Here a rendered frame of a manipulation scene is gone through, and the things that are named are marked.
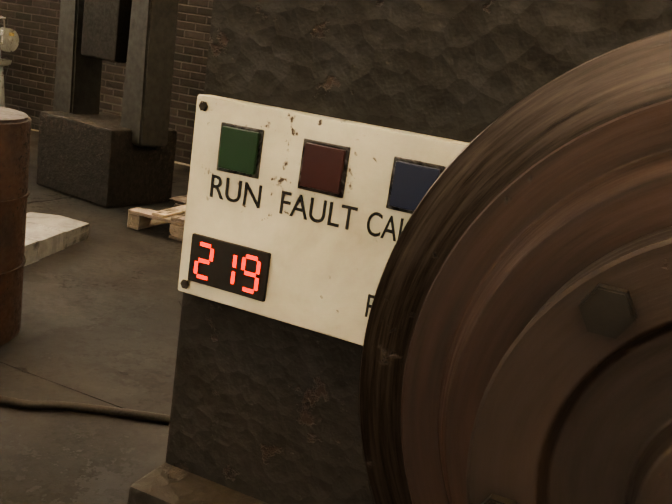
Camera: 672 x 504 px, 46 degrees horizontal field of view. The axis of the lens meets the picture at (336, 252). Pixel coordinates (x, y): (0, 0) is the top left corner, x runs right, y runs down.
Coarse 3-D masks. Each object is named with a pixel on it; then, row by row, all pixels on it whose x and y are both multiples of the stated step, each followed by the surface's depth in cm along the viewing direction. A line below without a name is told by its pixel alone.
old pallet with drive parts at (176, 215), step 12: (180, 204) 561; (132, 216) 513; (144, 216) 509; (156, 216) 506; (168, 216) 509; (180, 216) 506; (132, 228) 514; (144, 228) 519; (180, 228) 500; (180, 240) 502
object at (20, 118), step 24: (0, 120) 286; (24, 120) 300; (0, 144) 287; (24, 144) 301; (0, 168) 290; (24, 168) 304; (0, 192) 292; (24, 192) 308; (0, 216) 295; (24, 216) 312; (0, 240) 298; (24, 240) 317; (0, 264) 300; (24, 264) 318; (0, 288) 303; (0, 312) 306; (0, 336) 309
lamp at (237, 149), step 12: (228, 132) 68; (240, 132) 68; (252, 132) 67; (228, 144) 68; (240, 144) 68; (252, 144) 67; (228, 156) 69; (240, 156) 68; (252, 156) 68; (228, 168) 69; (240, 168) 68; (252, 168) 68
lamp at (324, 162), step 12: (312, 144) 65; (312, 156) 65; (324, 156) 65; (336, 156) 64; (312, 168) 66; (324, 168) 65; (336, 168) 65; (300, 180) 66; (312, 180) 66; (324, 180) 65; (336, 180) 65; (336, 192) 65
